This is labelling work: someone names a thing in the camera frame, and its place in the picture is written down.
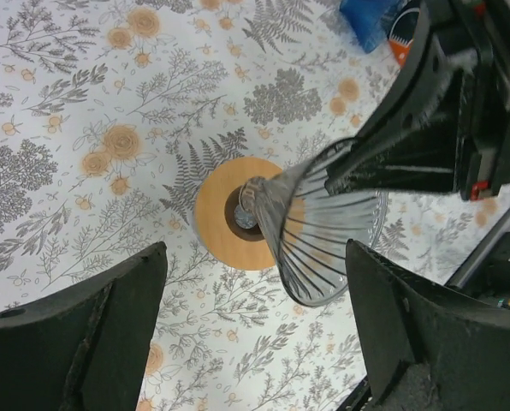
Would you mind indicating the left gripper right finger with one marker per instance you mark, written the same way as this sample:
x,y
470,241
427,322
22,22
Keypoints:
x,y
425,346

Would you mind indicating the clear glass dripper cone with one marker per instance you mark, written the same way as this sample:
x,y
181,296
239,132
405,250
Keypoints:
x,y
307,229

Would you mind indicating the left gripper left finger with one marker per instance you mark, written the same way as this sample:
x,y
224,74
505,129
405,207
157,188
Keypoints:
x,y
84,347

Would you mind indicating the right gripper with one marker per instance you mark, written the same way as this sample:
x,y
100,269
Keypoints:
x,y
409,142

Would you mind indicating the glass coffee server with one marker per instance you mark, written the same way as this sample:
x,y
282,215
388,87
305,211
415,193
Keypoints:
x,y
244,219

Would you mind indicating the orange coffee filter box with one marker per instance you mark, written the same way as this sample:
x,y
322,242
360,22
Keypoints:
x,y
401,33

